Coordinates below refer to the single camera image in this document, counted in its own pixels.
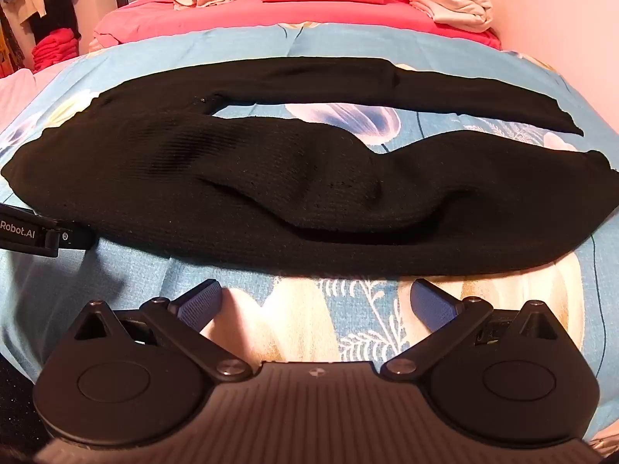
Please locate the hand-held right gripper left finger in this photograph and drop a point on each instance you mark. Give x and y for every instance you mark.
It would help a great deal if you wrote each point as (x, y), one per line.
(199, 305)

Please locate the pink bed sheet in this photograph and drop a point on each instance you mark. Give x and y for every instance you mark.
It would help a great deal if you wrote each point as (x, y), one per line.
(300, 13)

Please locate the black knit pants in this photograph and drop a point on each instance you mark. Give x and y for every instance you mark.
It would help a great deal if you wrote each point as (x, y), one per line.
(271, 193)

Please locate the blue floral blanket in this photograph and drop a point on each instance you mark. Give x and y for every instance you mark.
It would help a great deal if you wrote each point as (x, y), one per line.
(145, 275)

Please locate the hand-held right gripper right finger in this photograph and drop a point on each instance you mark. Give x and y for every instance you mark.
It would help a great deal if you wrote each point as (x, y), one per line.
(431, 303)

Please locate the stack of red folded clothes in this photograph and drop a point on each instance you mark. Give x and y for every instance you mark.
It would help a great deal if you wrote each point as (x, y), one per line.
(55, 48)

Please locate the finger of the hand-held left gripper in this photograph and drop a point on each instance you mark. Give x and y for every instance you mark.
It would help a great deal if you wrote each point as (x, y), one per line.
(72, 237)

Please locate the pale pink cloth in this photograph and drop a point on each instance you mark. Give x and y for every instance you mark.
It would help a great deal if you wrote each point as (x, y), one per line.
(17, 96)

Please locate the beige folded cloth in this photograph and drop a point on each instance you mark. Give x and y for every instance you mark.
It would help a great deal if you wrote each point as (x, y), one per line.
(457, 7)

